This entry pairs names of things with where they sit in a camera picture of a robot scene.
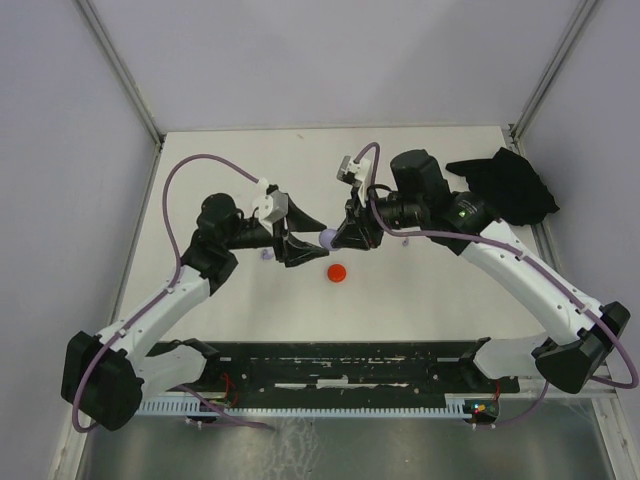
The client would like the purple charging case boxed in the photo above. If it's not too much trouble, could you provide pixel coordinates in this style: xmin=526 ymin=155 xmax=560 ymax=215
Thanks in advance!
xmin=318 ymin=228 xmax=337 ymax=251

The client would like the purple earbud near cases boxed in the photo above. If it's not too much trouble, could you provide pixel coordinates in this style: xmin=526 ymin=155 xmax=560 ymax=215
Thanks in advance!
xmin=260 ymin=249 xmax=274 ymax=261

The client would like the light blue cable duct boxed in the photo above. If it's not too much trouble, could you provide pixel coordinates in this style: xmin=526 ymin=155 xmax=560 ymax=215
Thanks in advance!
xmin=137 ymin=394 xmax=474 ymax=419

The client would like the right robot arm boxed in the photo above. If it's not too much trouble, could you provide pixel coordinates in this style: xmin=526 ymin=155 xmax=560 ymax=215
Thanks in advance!
xmin=330 ymin=142 xmax=639 ymax=394

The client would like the black cloth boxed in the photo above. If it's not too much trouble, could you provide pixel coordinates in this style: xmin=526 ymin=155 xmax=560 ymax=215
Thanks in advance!
xmin=446 ymin=148 xmax=560 ymax=226

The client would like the right aluminium frame post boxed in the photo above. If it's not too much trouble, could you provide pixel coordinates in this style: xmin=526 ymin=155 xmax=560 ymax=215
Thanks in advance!
xmin=509 ymin=0 xmax=602 ymax=143

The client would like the red earbud charging case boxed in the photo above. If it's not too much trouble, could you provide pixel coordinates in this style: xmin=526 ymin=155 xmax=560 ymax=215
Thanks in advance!
xmin=327 ymin=263 xmax=347 ymax=283

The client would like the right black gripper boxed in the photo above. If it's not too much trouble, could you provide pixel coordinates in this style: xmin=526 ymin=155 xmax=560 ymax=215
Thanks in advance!
xmin=332 ymin=183 xmax=426 ymax=251

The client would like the aluminium frame post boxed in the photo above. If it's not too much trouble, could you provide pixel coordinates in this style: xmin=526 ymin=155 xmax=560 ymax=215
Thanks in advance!
xmin=73 ymin=0 xmax=165 ymax=145
xmin=509 ymin=0 xmax=602 ymax=143

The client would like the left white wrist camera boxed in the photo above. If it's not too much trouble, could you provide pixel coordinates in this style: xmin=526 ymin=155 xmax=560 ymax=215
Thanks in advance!
xmin=252 ymin=178 xmax=289 ymax=234

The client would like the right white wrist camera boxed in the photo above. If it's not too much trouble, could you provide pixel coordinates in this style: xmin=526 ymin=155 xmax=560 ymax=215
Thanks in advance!
xmin=336 ymin=156 xmax=372 ymax=205

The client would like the left aluminium frame post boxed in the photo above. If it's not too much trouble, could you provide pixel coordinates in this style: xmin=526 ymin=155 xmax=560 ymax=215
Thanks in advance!
xmin=73 ymin=0 xmax=165 ymax=145

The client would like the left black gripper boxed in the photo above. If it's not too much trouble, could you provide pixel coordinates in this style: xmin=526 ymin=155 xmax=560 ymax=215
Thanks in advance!
xmin=225 ymin=195 xmax=330 ymax=268

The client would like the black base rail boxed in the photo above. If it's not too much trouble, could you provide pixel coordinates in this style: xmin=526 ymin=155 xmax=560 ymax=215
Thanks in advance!
xmin=164 ymin=341 xmax=521 ymax=409

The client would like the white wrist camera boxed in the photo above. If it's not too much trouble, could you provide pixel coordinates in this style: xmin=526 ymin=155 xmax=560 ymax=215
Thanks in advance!
xmin=252 ymin=178 xmax=289 ymax=234
xmin=336 ymin=156 xmax=372 ymax=205

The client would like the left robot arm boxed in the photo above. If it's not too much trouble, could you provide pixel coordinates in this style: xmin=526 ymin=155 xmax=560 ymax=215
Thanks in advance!
xmin=61 ymin=188 xmax=329 ymax=433

